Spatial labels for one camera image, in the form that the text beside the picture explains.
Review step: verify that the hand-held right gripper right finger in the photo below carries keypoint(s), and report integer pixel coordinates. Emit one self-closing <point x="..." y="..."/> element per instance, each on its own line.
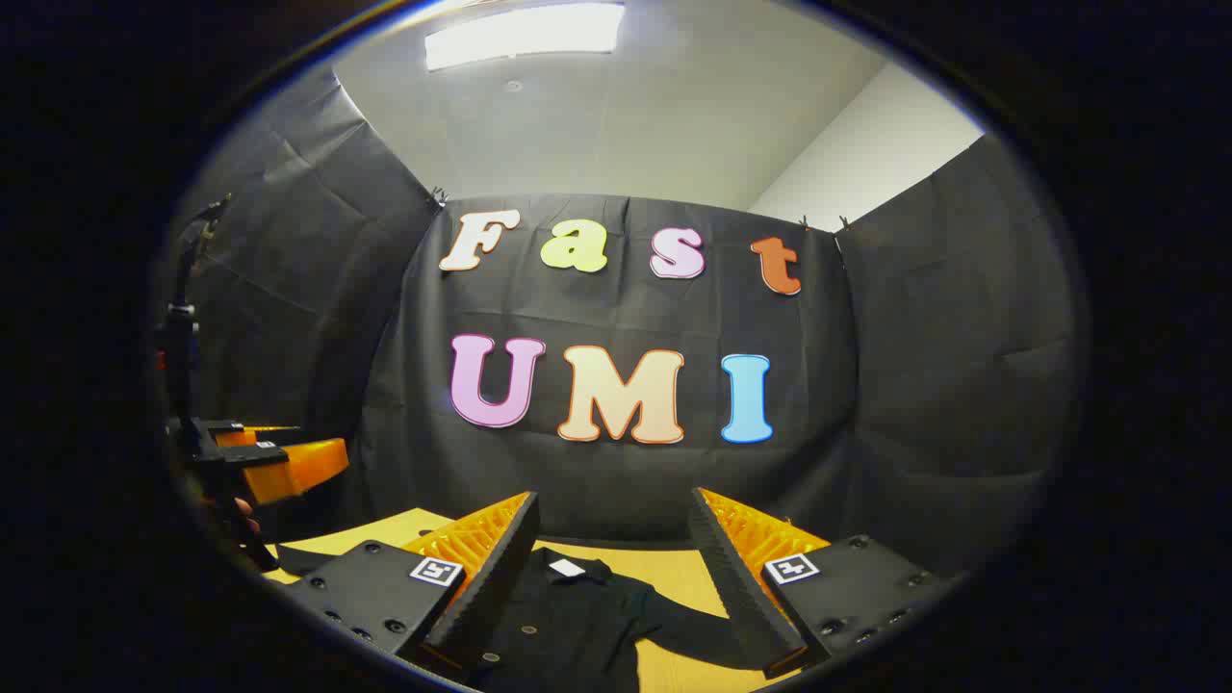
<point x="736" y="587"/>

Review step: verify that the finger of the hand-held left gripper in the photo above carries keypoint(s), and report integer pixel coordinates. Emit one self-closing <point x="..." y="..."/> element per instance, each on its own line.
<point x="298" y="467"/>
<point x="236" y="438"/>

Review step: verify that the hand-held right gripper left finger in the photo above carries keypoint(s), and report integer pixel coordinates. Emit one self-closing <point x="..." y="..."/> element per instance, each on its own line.
<point x="491" y="587"/>

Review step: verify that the black button shirt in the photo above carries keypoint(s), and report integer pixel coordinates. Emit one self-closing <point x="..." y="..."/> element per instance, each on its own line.
<point x="577" y="626"/>

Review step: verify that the black backdrop cloth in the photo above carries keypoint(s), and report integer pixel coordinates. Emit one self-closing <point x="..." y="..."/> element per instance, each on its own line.
<point x="616" y="481"/>

